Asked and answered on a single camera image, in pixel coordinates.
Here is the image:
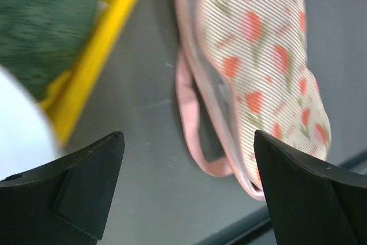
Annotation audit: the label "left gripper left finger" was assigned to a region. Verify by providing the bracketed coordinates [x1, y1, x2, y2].
[1, 131, 124, 245]

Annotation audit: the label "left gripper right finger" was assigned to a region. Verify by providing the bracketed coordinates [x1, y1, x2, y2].
[254, 130, 366, 245]

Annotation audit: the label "floral mesh laundry bag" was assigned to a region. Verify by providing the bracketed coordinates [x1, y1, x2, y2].
[175, 0, 331, 201]

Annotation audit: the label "green garment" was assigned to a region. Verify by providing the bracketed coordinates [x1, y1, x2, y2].
[1, 0, 100, 101]

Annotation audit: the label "yellow plastic tray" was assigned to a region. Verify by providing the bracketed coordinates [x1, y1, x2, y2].
[41, 0, 137, 144]

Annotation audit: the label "white bra black straps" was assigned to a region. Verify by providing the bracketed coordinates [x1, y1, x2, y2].
[0, 65, 65, 182]

